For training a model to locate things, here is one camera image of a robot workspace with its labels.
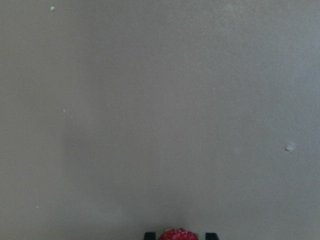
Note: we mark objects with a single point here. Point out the red strawberry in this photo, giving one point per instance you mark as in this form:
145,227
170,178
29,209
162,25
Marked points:
178,234

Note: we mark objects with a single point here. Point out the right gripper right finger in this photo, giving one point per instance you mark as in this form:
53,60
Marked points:
210,236

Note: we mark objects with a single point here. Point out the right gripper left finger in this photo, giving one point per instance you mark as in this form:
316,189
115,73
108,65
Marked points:
149,236

